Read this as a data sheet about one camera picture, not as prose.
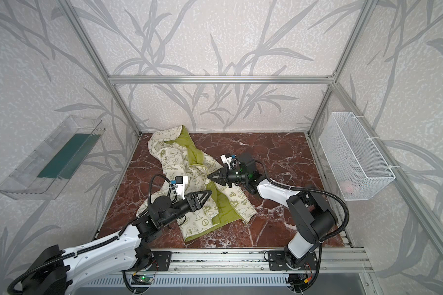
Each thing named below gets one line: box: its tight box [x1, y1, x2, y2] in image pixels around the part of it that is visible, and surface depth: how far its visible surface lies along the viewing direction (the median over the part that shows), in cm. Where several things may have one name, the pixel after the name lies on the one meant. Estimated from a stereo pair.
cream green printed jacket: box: [136, 125, 257, 243], surface depth 91 cm
